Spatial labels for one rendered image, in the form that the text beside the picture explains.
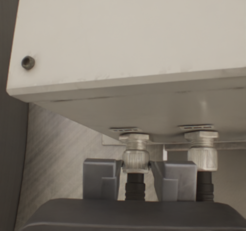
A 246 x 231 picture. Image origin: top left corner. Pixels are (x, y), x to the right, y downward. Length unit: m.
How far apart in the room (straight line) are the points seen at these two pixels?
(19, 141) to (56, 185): 0.04
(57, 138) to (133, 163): 0.08
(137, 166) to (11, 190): 0.11
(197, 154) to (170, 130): 0.02
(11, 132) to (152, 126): 0.12
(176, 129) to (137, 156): 0.03
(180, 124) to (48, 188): 0.12
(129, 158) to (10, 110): 0.11
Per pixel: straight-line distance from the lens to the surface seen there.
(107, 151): 0.22
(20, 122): 0.25
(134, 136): 0.17
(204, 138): 0.17
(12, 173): 0.25
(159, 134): 0.18
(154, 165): 0.16
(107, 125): 0.16
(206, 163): 0.17
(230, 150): 0.21
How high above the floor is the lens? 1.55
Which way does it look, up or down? 4 degrees down
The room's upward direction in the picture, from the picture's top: 46 degrees clockwise
